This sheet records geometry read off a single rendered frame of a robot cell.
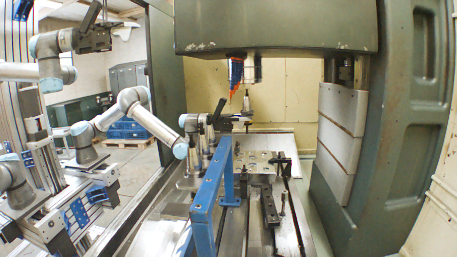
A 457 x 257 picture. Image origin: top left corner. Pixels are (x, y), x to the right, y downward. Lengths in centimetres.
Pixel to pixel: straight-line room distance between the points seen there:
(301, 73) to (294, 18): 138
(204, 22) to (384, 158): 75
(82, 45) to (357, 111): 95
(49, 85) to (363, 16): 98
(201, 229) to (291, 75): 172
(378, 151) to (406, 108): 18
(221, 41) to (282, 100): 144
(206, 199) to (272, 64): 165
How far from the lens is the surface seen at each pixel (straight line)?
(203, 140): 63
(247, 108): 92
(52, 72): 71
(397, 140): 81
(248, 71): 85
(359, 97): 80
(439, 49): 97
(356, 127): 82
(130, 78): 581
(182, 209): 43
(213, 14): 64
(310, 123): 209
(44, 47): 72
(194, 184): 51
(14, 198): 110
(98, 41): 67
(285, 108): 200
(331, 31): 66
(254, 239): 78
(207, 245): 47
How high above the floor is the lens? 148
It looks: 16 degrees down
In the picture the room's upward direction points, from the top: 3 degrees counter-clockwise
